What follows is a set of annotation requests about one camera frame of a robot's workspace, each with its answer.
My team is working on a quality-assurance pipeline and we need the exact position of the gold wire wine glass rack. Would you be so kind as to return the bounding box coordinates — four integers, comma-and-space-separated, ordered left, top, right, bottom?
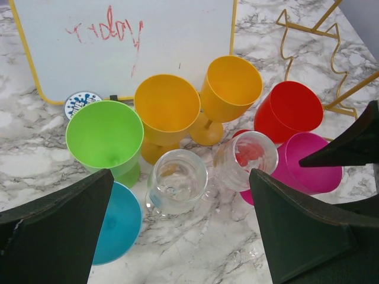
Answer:
275, 0, 379, 119

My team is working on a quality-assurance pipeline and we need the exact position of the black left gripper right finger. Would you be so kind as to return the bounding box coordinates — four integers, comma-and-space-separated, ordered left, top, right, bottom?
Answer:
249, 169, 378, 283

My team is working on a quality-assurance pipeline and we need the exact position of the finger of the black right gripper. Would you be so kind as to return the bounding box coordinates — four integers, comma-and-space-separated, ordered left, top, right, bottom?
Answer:
299, 100, 378, 167

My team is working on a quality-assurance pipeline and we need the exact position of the pink plastic wine glass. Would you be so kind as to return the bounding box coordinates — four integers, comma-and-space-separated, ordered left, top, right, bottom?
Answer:
239, 131, 344, 206

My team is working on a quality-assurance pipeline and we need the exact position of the orange plastic wine glass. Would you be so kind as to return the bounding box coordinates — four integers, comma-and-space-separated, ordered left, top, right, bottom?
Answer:
134, 74, 201, 164

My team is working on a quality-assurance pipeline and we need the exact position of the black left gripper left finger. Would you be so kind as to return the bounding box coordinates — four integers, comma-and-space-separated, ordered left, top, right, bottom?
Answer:
1, 169, 114, 283

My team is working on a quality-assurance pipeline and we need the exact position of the green plastic wine glass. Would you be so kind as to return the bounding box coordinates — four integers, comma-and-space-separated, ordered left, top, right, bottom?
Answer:
66, 101, 144, 188

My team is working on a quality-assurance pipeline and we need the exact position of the blue labelled round container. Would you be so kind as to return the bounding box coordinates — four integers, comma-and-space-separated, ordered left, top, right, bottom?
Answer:
63, 91, 102, 120

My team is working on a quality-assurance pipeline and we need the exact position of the red plastic wine glass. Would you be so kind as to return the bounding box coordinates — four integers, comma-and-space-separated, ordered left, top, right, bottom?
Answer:
232, 80, 324, 146

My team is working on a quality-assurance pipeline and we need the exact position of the yellow framed whiteboard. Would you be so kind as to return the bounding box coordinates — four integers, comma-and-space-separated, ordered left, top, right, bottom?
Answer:
9, 1, 237, 104

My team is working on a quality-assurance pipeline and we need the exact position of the yellow plastic wine glass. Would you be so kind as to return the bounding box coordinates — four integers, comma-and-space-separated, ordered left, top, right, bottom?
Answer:
190, 56, 263, 146

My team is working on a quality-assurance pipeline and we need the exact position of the blue plastic wine glass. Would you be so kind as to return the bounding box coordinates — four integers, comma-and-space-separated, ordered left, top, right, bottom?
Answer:
92, 182, 143, 266

